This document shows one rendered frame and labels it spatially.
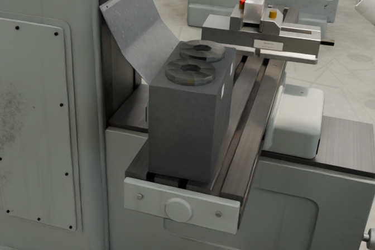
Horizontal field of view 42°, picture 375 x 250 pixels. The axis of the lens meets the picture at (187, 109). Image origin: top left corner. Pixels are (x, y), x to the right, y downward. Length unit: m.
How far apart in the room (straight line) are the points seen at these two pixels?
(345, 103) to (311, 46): 1.98
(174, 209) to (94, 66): 0.59
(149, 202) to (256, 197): 0.59
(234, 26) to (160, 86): 0.65
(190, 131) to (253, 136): 0.24
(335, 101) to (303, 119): 2.02
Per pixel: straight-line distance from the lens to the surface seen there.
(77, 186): 1.59
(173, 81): 0.85
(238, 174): 0.95
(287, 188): 1.44
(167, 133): 0.88
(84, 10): 1.33
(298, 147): 1.37
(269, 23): 1.44
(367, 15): 1.23
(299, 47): 1.46
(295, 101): 1.48
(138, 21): 1.49
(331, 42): 1.51
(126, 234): 1.72
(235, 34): 1.46
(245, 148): 1.03
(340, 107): 3.35
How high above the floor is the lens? 1.51
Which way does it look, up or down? 29 degrees down
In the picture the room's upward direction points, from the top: 3 degrees clockwise
